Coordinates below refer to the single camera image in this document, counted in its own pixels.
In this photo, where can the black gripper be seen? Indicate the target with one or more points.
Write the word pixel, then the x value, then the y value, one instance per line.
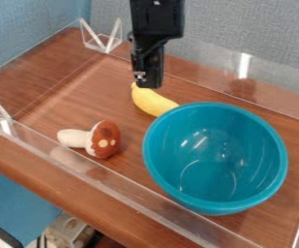
pixel 157 22

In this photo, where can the yellow toy banana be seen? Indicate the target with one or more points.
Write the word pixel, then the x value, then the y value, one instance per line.
pixel 149 102

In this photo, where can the blue plastic bowl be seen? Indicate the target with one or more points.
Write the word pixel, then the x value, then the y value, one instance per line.
pixel 215 157

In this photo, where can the clear acrylic barrier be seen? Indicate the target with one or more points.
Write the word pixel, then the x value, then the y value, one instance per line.
pixel 63 85

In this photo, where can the brown white toy mushroom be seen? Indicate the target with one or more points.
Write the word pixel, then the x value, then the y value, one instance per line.
pixel 100 141

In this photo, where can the grey metal bracket below table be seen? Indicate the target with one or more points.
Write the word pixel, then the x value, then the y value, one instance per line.
pixel 65 233

